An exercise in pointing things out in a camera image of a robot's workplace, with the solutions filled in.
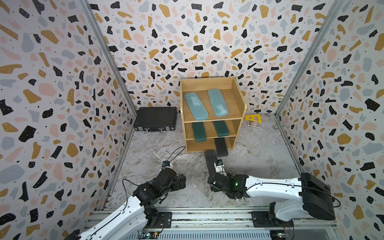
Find small photo card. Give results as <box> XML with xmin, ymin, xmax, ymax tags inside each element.
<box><xmin>248</xmin><ymin>120</ymin><xmax>261</xmax><ymax>129</ymax></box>

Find wooden three-tier shelf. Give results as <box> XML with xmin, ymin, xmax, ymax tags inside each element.
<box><xmin>180</xmin><ymin>77</ymin><xmax>247</xmax><ymax>153</ymax></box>

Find yellow triangle ruler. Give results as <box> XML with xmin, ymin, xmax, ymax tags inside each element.
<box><xmin>245</xmin><ymin>114</ymin><xmax>262</xmax><ymax>124</ymax></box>

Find black briefcase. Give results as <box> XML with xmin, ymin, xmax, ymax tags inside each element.
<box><xmin>134</xmin><ymin>107</ymin><xmax>178</xmax><ymax>132</ymax></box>

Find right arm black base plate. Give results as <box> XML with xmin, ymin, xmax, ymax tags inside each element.
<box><xmin>251</xmin><ymin>211</ymin><xmax>294</xmax><ymax>228</ymax></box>

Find light blue pencil case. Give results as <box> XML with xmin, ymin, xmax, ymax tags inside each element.
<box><xmin>208</xmin><ymin>89</ymin><xmax>229</xmax><ymax>117</ymax></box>
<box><xmin>185</xmin><ymin>92</ymin><xmax>209</xmax><ymax>121</ymax></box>

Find black pencil case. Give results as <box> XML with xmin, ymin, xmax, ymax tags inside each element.
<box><xmin>215</xmin><ymin>138</ymin><xmax>229</xmax><ymax>157</ymax></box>
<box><xmin>205</xmin><ymin>150</ymin><xmax>218</xmax><ymax>184</ymax></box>

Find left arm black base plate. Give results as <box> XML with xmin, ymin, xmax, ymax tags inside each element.
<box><xmin>145</xmin><ymin>212</ymin><xmax>173</xmax><ymax>229</ymax></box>

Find dark green pencil case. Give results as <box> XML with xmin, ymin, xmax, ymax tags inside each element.
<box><xmin>213</xmin><ymin>121</ymin><xmax>230</xmax><ymax>138</ymax></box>
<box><xmin>192</xmin><ymin>122</ymin><xmax>207</xmax><ymax>143</ymax></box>

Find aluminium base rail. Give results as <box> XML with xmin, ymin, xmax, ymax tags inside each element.
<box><xmin>125</xmin><ymin>207</ymin><xmax>343</xmax><ymax>240</ymax></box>

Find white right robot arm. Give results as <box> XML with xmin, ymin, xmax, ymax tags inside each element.
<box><xmin>208</xmin><ymin>173</ymin><xmax>336</xmax><ymax>222</ymax></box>

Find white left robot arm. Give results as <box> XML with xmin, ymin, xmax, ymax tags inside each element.
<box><xmin>66</xmin><ymin>168</ymin><xmax>186</xmax><ymax>240</ymax></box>

